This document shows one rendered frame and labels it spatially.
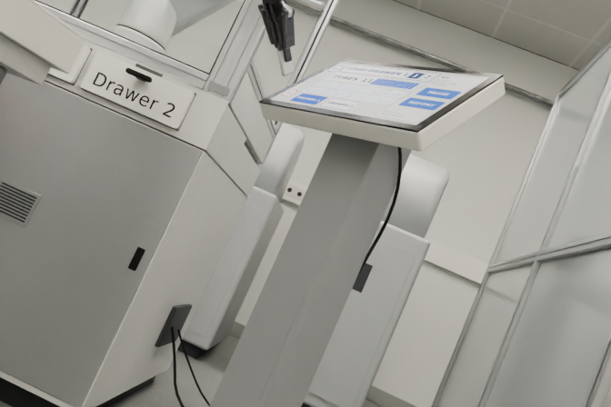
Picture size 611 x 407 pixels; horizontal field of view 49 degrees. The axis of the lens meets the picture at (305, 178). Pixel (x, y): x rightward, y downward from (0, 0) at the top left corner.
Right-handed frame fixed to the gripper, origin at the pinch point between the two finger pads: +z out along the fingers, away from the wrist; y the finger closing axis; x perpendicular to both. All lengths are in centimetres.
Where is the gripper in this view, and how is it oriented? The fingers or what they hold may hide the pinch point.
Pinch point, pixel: (285, 60)
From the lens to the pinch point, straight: 165.9
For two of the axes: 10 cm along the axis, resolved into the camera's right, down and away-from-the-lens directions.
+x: -8.1, 3.9, -4.3
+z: 1.7, 8.7, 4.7
